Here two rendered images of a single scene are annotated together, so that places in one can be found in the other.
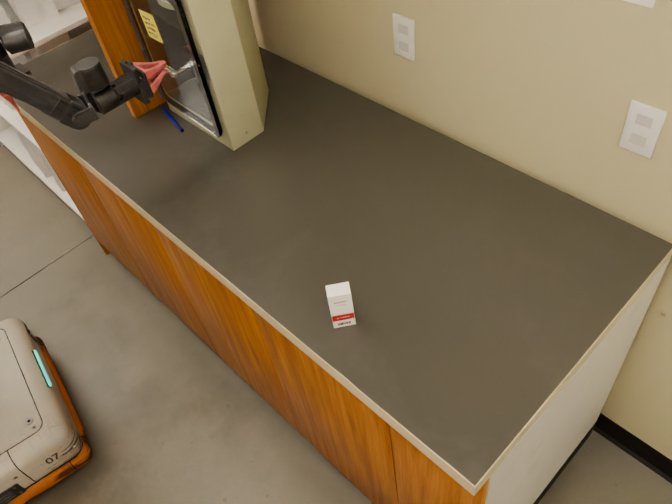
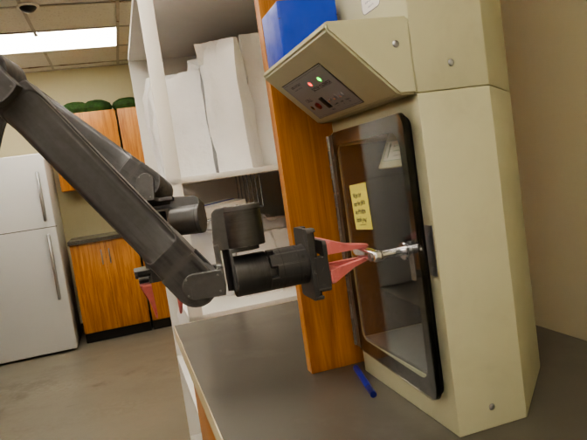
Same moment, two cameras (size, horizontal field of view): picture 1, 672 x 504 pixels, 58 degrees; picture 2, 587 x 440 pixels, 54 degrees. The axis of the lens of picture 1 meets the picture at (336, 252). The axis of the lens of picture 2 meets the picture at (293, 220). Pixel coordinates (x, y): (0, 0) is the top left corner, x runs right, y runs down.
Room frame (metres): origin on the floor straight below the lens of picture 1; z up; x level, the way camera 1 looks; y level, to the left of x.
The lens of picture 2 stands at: (0.58, 0.13, 1.33)
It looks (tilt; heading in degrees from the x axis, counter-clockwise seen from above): 5 degrees down; 21
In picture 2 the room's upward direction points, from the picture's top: 8 degrees counter-clockwise
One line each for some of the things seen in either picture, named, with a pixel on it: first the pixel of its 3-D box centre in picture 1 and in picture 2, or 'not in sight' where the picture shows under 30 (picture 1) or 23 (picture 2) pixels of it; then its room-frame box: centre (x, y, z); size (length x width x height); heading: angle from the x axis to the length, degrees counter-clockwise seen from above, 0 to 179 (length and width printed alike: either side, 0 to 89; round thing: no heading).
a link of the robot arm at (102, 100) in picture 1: (104, 97); (250, 269); (1.31, 0.48, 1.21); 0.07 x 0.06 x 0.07; 126
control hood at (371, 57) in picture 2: not in sight; (328, 81); (1.46, 0.37, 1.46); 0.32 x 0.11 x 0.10; 37
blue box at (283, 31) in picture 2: not in sight; (300, 35); (1.53, 0.43, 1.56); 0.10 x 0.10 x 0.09; 37
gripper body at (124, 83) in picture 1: (126, 87); (292, 265); (1.35, 0.43, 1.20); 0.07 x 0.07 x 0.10; 36
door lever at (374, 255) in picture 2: (173, 66); (377, 251); (1.41, 0.32, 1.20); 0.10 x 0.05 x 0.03; 35
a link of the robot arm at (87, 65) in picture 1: (84, 90); (223, 249); (1.30, 0.51, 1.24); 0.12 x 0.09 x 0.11; 117
